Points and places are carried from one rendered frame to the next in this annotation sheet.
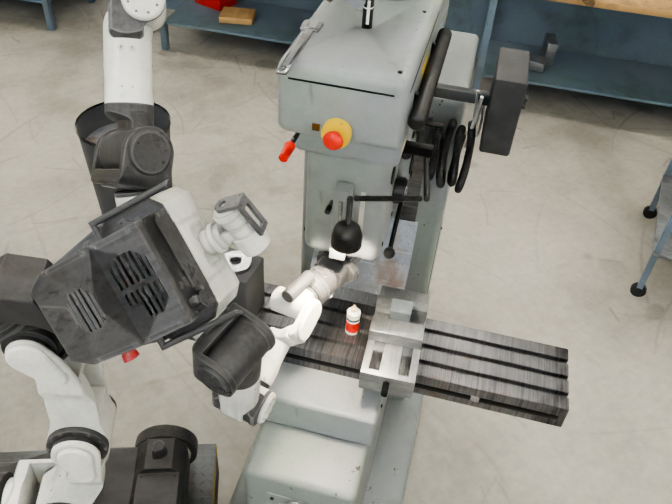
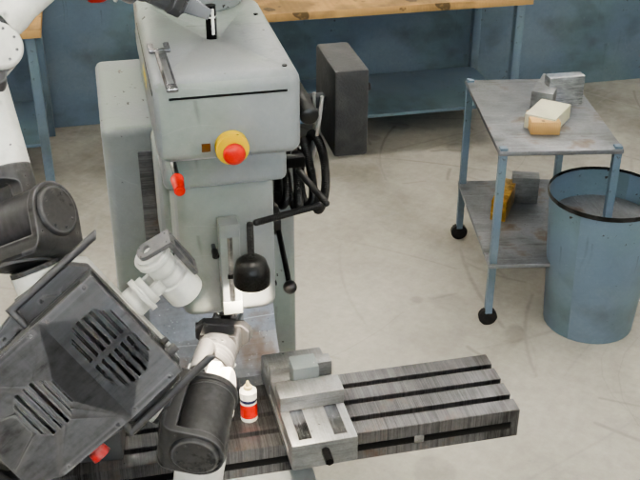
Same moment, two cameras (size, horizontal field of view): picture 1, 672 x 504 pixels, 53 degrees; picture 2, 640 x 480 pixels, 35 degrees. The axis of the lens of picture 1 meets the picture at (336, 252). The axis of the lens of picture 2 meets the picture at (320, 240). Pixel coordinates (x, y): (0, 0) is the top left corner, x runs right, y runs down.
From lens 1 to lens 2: 68 cm
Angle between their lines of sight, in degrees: 22
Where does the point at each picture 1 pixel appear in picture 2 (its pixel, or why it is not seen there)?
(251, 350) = (224, 408)
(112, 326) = (84, 413)
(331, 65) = (212, 74)
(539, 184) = (324, 238)
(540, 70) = not seen: hidden behind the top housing
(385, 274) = (250, 349)
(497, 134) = (350, 131)
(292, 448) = not seen: outside the picture
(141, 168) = (55, 228)
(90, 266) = (44, 347)
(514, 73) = (349, 63)
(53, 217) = not seen: outside the picture
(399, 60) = (273, 56)
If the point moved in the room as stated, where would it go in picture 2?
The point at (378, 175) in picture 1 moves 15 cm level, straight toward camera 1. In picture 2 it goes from (262, 196) to (286, 230)
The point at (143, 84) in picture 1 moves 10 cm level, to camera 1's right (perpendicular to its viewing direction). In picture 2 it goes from (19, 140) to (82, 130)
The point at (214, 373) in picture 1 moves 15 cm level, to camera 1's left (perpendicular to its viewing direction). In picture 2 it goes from (200, 441) to (107, 467)
